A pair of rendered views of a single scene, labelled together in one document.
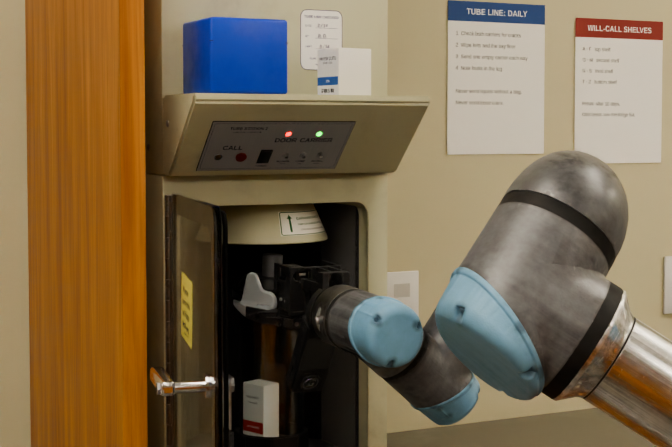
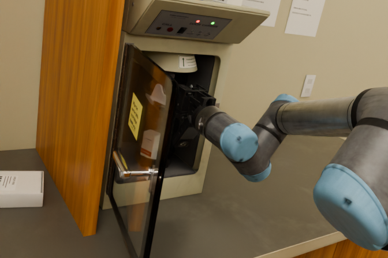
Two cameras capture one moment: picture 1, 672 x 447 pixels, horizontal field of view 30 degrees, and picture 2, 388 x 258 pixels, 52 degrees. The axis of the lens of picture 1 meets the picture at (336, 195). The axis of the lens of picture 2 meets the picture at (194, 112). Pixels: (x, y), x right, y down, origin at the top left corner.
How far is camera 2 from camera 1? 67 cm
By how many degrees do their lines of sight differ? 18
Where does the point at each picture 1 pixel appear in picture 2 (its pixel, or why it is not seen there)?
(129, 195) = (109, 47)
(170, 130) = (134, 8)
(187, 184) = (137, 38)
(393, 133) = (246, 27)
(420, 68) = not seen: outside the picture
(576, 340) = not seen: outside the picture
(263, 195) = (174, 48)
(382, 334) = (240, 147)
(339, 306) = (214, 122)
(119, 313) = (96, 109)
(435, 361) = (257, 156)
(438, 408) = (252, 176)
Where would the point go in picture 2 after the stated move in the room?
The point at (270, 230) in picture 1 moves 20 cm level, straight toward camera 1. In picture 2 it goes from (173, 64) to (184, 85)
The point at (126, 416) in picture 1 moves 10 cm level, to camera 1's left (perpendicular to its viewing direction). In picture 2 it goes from (93, 162) to (46, 157)
